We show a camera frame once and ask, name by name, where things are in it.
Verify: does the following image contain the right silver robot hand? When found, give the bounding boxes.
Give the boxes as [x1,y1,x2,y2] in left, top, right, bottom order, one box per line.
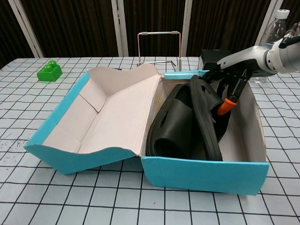
[203,45,272,116]

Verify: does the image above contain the black rubber slipper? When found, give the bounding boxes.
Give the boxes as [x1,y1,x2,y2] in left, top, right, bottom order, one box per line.
[189,75,233,162]
[145,84,195,162]

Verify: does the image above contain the small black box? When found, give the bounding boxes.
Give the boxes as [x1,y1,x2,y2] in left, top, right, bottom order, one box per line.
[198,49,233,71]

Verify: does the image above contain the light blue cardboard shoe box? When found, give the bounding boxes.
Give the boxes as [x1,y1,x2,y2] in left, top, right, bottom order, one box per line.
[24,63,270,196]

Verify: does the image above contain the clear plastic water bottle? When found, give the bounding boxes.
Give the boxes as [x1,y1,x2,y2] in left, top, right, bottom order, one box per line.
[249,8,289,84]

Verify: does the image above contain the white black-checked tablecloth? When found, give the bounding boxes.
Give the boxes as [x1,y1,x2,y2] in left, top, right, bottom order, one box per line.
[0,56,300,225]

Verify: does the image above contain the green toy building block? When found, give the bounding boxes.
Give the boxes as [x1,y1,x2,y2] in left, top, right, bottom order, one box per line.
[37,60,63,83]

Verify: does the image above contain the white partition frame post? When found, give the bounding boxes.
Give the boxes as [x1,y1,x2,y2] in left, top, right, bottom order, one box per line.
[9,0,45,59]
[111,0,129,57]
[256,0,284,47]
[181,0,200,57]

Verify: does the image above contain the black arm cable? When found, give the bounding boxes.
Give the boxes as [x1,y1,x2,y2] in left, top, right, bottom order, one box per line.
[278,32,300,49]

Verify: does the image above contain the metal wire stand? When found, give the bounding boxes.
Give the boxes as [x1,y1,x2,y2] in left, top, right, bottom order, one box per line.
[137,30,183,71]

